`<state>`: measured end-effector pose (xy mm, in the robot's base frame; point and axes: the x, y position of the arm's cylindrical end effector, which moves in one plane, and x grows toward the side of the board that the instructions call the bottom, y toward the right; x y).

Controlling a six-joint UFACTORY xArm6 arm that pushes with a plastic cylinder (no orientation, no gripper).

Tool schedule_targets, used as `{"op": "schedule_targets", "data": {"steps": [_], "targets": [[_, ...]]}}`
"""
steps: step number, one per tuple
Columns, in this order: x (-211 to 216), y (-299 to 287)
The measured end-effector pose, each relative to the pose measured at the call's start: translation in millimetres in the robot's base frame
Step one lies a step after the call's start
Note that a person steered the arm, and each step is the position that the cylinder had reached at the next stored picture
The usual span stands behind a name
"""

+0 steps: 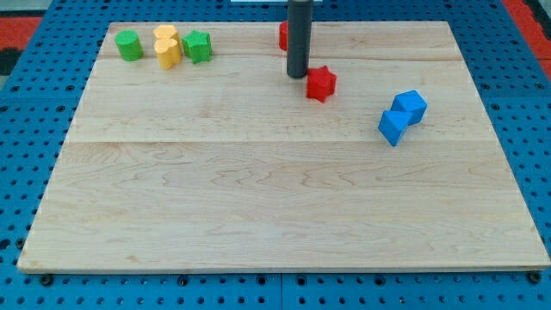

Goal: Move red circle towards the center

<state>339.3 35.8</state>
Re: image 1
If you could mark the light wooden board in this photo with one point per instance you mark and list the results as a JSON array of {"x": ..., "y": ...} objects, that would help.
[{"x": 226, "y": 167}]

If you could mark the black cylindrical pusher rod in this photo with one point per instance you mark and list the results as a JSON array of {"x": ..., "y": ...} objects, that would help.
[{"x": 300, "y": 16}]

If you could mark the yellow heart block front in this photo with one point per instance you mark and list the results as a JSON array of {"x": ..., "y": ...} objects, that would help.
[{"x": 168, "y": 53}]

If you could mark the green star block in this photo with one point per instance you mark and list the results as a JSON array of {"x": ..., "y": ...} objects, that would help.
[{"x": 197, "y": 46}]

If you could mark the red star block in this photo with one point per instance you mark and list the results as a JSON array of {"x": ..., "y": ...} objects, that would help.
[{"x": 321, "y": 83}]

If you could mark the blue cube block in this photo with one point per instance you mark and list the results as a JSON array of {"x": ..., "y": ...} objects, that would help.
[{"x": 410, "y": 101}]

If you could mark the yellow block rear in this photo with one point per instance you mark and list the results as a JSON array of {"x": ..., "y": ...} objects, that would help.
[{"x": 166, "y": 31}]

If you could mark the red cylinder block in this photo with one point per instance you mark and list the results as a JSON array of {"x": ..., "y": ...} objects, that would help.
[{"x": 283, "y": 35}]

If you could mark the blue triangular prism block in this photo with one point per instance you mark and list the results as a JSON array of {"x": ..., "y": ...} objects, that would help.
[{"x": 393, "y": 125}]

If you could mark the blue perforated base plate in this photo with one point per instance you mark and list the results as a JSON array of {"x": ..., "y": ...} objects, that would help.
[{"x": 41, "y": 96}]

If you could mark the green cylinder block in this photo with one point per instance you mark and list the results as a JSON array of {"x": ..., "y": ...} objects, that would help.
[{"x": 128, "y": 45}]

